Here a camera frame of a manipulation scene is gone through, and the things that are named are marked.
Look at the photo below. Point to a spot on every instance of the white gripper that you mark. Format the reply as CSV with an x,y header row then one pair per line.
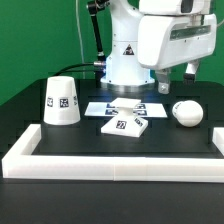
x,y
165,41

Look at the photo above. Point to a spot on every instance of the white sheet with markers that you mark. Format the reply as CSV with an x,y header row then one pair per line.
x,y
104,109

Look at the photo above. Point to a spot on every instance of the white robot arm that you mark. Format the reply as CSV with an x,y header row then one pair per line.
x,y
123,70

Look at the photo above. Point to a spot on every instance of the white U-shaped fence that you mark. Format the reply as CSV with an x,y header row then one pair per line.
x,y
21,162

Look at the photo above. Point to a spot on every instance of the white lamp base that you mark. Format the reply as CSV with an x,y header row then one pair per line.
x,y
126,122

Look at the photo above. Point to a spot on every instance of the white lamp shade cone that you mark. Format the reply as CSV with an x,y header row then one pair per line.
x,y
61,101

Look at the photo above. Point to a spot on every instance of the white lamp bulb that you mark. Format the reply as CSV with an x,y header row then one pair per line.
x,y
188,113

